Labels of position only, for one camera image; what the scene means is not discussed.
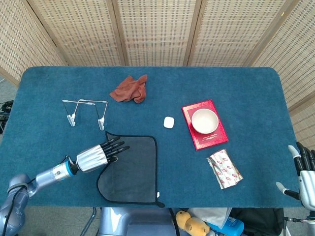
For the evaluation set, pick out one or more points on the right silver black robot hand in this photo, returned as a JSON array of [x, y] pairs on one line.
[[307, 186]]

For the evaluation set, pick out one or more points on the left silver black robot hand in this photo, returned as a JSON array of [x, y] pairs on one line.
[[91, 157]]

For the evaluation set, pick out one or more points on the dark grey cloth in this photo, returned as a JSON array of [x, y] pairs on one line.
[[137, 172]]

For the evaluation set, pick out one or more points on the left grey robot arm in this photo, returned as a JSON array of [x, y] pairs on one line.
[[46, 175]]

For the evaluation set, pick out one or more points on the black bag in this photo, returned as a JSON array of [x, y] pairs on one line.
[[258, 218]]

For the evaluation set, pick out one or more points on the rust brown crumpled cloth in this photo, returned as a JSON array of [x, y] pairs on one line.
[[130, 91]]

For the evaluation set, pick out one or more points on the grey blue robot torso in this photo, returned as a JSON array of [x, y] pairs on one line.
[[137, 221]]

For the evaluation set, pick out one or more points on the blue plastic bottle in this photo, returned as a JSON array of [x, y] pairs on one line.
[[232, 225]]

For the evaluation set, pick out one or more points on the silver foil packet red logos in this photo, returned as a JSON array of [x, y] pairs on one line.
[[225, 169]]

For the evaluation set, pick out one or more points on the white earbud case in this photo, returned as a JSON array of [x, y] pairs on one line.
[[168, 122]]

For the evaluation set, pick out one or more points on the white plastic bag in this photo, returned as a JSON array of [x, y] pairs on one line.
[[209, 214]]

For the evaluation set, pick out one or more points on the red booklet gold print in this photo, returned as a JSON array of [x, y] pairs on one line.
[[209, 141]]

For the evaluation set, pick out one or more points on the cream bowl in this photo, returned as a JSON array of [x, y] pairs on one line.
[[204, 120]]

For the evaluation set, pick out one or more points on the yellow plush toy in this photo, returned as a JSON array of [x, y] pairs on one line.
[[192, 223]]

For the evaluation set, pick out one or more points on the woven bamboo folding screen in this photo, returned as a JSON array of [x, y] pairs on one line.
[[157, 32]]

